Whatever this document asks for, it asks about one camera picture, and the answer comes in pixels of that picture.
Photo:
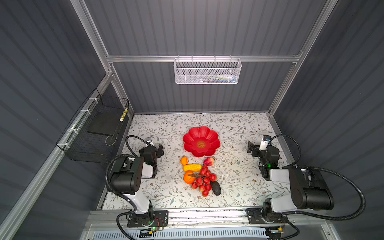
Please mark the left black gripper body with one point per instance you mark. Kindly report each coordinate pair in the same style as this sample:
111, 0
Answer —
157, 150

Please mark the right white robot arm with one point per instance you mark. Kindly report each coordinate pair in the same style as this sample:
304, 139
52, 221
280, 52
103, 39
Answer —
309, 190

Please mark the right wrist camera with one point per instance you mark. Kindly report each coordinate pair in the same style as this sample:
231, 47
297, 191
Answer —
265, 142

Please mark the white wire mesh basket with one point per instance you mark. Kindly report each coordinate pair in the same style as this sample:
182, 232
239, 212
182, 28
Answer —
188, 69

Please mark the small fake orange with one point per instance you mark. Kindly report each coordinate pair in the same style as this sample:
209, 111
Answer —
184, 161

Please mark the floral table mat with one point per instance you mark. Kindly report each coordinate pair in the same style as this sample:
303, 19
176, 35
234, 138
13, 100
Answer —
238, 174

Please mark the red flower-shaped fruit bowl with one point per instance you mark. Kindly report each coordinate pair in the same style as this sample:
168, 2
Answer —
201, 142

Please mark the dark fake avocado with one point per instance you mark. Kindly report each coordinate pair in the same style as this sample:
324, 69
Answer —
216, 188

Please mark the black wire basket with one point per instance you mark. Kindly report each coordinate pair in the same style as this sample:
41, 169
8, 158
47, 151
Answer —
96, 132

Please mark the large orange fake fruit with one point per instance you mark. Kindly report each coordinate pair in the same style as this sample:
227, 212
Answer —
189, 177

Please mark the items in white basket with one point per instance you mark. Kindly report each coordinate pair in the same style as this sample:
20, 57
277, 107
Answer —
218, 79

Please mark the yellow item in black basket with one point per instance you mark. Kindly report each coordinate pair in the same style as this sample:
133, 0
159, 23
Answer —
123, 115

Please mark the red fake apple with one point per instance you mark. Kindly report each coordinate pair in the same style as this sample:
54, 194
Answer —
210, 161

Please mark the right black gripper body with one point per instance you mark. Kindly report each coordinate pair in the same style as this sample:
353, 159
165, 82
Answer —
255, 150

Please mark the red fake grape bunch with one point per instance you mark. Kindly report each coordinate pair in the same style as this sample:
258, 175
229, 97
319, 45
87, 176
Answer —
204, 181

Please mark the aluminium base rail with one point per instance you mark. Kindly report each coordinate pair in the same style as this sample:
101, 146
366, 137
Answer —
229, 223

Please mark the yellow fake corn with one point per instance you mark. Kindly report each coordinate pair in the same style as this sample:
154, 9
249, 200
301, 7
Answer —
192, 167

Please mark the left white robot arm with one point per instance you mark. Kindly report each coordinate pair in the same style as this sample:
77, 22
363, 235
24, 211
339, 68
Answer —
124, 175

